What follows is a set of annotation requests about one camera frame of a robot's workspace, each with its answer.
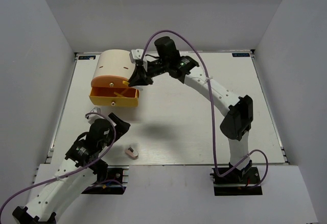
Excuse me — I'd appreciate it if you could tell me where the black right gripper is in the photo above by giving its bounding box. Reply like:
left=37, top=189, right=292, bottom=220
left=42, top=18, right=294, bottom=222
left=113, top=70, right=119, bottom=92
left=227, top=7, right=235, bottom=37
left=128, top=58, right=170, bottom=86

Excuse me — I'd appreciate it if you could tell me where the beige orange drawer container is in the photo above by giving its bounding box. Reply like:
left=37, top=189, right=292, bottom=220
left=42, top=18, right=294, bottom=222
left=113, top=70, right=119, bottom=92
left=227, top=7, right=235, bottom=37
left=89, top=49, right=139, bottom=107

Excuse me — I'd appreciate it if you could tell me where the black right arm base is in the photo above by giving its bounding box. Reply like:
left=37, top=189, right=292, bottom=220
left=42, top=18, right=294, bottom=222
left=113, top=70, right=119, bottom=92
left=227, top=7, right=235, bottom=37
left=210, top=167, right=263, bottom=196

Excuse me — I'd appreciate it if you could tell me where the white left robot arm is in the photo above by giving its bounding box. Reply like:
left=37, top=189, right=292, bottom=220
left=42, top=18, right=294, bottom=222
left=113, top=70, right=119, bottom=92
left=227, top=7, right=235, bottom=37
left=12, top=112, right=130, bottom=223

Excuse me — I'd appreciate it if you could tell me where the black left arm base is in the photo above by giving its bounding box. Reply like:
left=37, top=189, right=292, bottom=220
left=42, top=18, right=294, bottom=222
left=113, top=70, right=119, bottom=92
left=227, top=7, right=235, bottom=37
left=82, top=166, right=129, bottom=195

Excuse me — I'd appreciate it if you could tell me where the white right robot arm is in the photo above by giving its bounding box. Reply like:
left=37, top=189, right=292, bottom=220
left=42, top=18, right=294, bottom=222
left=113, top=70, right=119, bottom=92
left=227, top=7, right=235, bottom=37
left=128, top=36, right=253, bottom=183

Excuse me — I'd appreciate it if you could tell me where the pink white eraser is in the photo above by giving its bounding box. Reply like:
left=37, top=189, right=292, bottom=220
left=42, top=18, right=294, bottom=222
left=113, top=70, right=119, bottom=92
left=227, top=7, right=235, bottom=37
left=125, top=146, right=139, bottom=160

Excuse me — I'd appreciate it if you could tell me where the blue left corner label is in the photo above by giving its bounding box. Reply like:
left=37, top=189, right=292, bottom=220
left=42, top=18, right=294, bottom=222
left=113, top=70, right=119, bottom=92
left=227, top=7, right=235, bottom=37
left=78, top=55, right=96, bottom=60

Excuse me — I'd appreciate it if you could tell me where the blue corner label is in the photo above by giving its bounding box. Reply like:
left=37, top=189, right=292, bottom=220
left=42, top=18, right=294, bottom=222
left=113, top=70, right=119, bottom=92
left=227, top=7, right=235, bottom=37
left=232, top=53, right=250, bottom=57
left=78, top=55, right=96, bottom=60

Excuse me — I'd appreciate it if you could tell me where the blue right corner label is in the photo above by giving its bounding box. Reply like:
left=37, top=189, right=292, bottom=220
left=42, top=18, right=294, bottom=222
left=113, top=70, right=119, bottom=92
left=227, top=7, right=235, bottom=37
left=232, top=53, right=250, bottom=57

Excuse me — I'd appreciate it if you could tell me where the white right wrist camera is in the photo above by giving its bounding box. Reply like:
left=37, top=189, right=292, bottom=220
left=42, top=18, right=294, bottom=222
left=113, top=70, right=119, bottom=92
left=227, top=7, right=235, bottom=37
left=129, top=49, right=148, bottom=69

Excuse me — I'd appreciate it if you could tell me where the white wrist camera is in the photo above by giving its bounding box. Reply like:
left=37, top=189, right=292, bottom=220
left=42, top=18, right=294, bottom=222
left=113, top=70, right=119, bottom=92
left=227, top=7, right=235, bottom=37
left=85, top=107, right=102, bottom=125
left=129, top=49, right=148, bottom=69

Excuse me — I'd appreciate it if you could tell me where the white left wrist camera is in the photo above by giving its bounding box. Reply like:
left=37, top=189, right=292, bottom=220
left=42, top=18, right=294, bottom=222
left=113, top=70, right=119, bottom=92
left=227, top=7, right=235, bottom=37
left=85, top=107, right=102, bottom=125

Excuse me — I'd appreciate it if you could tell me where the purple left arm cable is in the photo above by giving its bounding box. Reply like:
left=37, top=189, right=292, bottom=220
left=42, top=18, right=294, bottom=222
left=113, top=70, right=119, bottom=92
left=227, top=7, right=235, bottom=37
left=0, top=111, right=118, bottom=207

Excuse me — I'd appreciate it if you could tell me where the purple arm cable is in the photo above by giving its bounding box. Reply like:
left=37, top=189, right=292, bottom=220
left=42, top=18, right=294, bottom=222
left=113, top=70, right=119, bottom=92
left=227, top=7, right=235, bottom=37
left=0, top=111, right=118, bottom=207
left=143, top=30, right=268, bottom=189

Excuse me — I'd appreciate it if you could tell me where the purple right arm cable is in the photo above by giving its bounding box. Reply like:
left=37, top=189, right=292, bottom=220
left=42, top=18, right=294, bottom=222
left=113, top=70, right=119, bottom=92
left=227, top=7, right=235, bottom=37
left=143, top=30, right=268, bottom=189

